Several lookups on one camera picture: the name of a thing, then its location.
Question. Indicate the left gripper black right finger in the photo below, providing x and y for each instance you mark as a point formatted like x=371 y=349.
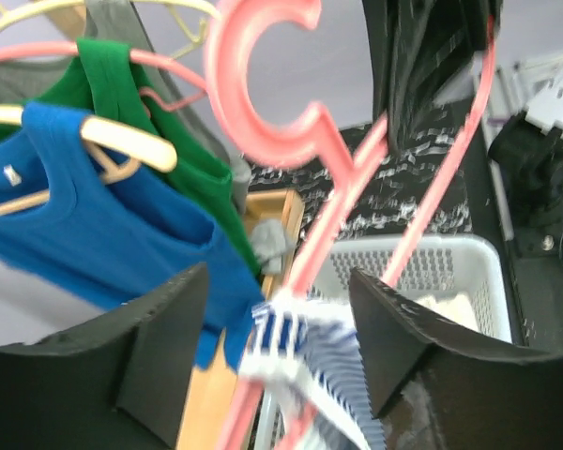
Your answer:
x=435 y=384

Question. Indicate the black marble pattern mat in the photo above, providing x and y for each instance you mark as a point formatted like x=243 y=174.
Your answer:
x=390 y=200

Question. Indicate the green tank top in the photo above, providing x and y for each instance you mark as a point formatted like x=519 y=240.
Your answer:
x=103 y=80

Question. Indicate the wooden clothes rack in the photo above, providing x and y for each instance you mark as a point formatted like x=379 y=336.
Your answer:
x=269 y=217

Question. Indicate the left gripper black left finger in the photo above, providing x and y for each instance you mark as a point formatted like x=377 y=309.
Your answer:
x=118 y=381

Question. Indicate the blue white striped tank top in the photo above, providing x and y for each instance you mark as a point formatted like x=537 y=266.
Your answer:
x=307 y=351

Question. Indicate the grey tank top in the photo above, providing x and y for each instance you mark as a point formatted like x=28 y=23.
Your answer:
x=21 y=81

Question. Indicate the cream wooden hanger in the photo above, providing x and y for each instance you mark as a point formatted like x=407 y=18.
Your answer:
x=137 y=144

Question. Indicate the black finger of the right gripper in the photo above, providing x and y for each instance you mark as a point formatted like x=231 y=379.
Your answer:
x=416 y=48

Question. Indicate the grey plastic laundry basket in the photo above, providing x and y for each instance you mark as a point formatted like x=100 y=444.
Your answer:
x=442 y=265

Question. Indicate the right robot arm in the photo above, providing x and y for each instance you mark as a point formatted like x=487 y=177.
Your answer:
x=416 y=48

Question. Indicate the pink hanger with green top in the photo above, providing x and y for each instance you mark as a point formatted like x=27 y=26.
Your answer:
x=135 y=56

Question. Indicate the cream hanger with grey top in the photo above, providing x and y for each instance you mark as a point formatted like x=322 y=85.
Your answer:
x=69 y=17

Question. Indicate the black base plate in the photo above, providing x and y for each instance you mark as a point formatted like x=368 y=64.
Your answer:
x=535 y=281

